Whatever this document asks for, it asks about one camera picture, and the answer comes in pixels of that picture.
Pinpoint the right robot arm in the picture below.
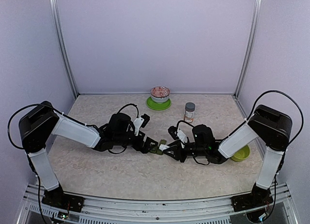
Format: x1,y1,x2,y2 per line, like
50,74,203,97
159,102,296,207

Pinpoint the small white pill bottle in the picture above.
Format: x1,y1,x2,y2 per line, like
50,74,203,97
158,144,170,152

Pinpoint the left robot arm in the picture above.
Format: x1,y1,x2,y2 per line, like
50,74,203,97
6,100,158,207

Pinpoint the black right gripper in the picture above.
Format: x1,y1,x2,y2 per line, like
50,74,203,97
163,140,208,162

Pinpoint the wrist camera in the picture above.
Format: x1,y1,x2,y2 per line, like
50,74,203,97
168,126,188,143
133,114,150,136

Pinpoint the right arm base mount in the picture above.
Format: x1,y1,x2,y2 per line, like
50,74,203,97
231,183,274,212

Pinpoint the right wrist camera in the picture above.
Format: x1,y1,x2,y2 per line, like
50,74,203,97
168,126,188,143

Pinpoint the amber bottle grey cap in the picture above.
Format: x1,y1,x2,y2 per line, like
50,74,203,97
184,102,196,123

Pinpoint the front aluminium rail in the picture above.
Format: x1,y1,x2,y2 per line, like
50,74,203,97
15,184,301,224

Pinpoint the green plate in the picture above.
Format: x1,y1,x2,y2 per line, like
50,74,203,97
146,97,171,111

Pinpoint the red patterned white bowl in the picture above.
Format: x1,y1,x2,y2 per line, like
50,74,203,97
150,86,170,103

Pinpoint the lime green bowl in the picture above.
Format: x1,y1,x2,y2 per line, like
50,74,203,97
231,145,250,162

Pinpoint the aluminium frame post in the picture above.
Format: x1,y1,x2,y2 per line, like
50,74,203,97
234,0,262,99
49,0,79,99

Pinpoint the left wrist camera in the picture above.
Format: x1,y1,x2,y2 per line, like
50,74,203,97
133,114,150,136

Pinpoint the green pill organizer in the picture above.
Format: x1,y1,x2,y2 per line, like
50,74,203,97
150,139,168,155

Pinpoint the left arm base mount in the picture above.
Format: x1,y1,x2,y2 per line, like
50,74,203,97
42,191,84,213

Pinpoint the right aluminium frame post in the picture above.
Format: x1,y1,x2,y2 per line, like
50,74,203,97
234,0,262,99

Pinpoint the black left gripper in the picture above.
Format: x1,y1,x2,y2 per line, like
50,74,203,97
114,131,158,154

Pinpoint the left aluminium frame post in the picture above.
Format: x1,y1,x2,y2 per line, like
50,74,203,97
49,0,79,99

